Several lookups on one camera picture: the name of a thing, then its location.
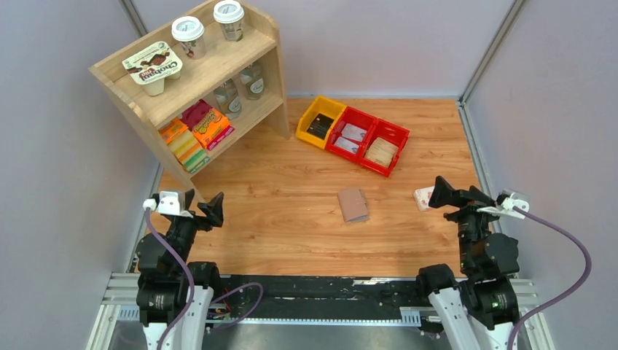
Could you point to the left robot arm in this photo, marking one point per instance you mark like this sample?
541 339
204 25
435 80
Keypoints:
173 294

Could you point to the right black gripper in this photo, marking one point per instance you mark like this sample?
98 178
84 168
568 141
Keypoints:
444 193

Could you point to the beige card holder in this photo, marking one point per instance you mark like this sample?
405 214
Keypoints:
353 205

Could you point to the left glass jar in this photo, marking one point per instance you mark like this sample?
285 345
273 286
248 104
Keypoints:
228 99

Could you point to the magenta snack box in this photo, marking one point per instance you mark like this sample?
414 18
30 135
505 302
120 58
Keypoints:
188 118

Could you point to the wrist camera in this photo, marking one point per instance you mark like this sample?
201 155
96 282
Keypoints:
167 203
508 204

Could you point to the right paper coffee cup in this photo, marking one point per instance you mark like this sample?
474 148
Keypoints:
229 15

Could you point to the tan cards in bin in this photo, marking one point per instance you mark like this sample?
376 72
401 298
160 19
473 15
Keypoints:
381 152

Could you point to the wooden shelf unit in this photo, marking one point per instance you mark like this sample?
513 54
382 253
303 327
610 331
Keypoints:
224 60

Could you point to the middle red plastic bin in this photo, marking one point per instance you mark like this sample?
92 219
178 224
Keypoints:
355 117

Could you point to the colourful sponge stack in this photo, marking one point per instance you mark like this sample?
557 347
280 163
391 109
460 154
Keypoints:
185 147

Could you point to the paper coffee cup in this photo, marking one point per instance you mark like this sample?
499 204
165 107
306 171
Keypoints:
229 15
189 32

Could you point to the orange snack box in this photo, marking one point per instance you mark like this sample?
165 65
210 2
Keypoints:
210 127

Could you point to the red plastic bin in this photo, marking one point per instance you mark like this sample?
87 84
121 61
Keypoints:
355 117
390 132

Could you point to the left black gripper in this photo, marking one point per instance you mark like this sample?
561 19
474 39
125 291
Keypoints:
213 210

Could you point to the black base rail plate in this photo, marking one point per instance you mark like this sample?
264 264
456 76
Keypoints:
322 299

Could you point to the left paper coffee cup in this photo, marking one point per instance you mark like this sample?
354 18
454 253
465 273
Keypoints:
189 32

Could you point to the white cards in bin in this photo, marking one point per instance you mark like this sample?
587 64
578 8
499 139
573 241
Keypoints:
350 138

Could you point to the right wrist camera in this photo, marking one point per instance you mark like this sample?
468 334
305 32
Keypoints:
508 204

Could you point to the yellow plastic bin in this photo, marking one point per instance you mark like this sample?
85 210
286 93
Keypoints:
326 106

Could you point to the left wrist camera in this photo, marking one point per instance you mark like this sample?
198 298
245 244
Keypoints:
167 203

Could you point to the black cards in bin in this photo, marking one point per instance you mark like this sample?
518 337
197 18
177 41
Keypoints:
320 125

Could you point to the Chobani yogurt cup pack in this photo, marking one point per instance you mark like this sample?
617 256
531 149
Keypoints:
151 66

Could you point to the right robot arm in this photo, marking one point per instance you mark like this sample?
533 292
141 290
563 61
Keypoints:
481 311

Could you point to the glass jar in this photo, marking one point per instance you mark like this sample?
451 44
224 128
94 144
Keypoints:
252 79
228 99

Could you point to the right red plastic bin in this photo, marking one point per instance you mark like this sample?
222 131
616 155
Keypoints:
390 132

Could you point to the right glass jar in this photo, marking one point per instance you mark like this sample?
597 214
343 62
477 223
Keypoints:
252 79

